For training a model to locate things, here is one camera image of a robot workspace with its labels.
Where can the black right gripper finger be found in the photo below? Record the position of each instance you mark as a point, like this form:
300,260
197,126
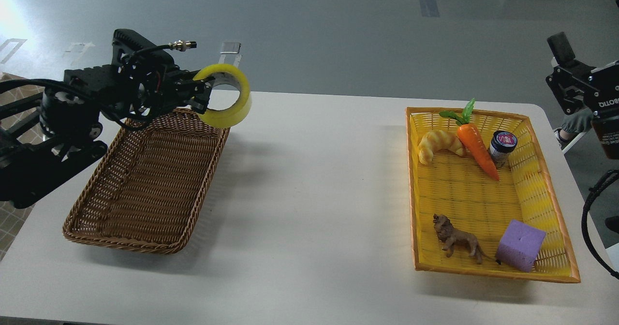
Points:
573,83

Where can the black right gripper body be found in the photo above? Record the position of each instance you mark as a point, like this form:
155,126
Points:
601,92

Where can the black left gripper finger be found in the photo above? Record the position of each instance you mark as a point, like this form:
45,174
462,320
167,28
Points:
198,103
195,80

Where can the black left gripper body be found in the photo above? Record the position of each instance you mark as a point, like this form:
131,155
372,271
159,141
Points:
176,88

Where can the yellow tape roll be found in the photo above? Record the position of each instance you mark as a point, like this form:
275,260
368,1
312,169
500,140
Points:
228,74

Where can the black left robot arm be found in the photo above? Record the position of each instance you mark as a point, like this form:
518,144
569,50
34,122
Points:
59,138

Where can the small jar with lid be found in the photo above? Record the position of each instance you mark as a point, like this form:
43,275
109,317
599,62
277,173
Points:
502,144

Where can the toy carrot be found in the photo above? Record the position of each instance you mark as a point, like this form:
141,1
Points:
471,138

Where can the brown wicker basket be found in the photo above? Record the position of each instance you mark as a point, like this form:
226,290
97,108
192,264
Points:
147,192

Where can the toy croissant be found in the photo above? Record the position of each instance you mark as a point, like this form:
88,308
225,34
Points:
436,140

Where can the purple foam cube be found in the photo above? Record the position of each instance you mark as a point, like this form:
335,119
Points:
519,246

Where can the brown toy lion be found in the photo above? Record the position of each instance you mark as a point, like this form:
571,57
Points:
450,236

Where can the beige checkered cloth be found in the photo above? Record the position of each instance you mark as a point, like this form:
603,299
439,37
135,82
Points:
12,219

